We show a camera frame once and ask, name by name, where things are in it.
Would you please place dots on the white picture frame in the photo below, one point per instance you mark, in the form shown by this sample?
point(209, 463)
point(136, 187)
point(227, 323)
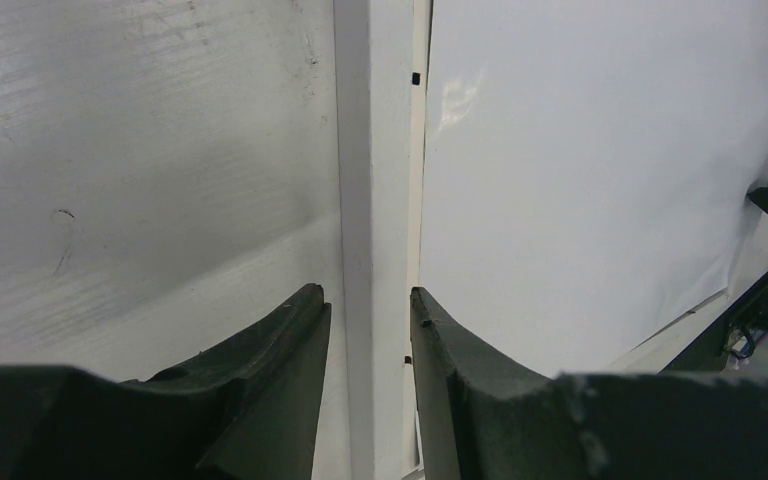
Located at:
point(373, 46)

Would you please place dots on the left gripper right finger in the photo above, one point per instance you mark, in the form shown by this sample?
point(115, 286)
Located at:
point(482, 415)

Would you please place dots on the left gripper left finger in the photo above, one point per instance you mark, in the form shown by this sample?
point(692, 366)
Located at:
point(246, 408)

